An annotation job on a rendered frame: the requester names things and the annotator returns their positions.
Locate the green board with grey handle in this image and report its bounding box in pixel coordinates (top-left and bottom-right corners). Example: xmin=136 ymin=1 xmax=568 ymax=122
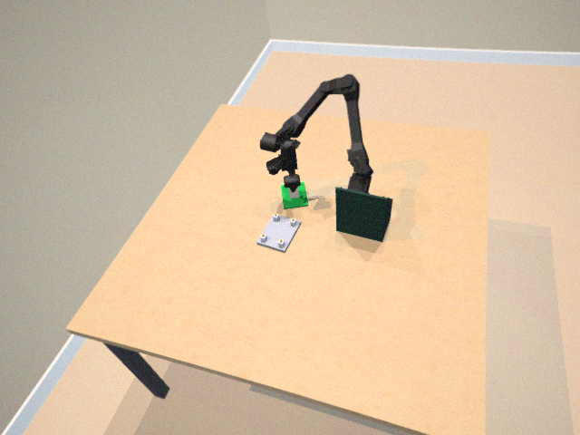
xmin=281 ymin=182 xmax=308 ymax=209

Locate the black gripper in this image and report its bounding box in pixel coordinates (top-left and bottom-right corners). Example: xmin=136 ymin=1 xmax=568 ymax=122
xmin=281 ymin=154 xmax=301 ymax=192

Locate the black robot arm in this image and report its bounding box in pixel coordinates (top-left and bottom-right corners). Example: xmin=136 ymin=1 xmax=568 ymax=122
xmin=259 ymin=74 xmax=373 ymax=194

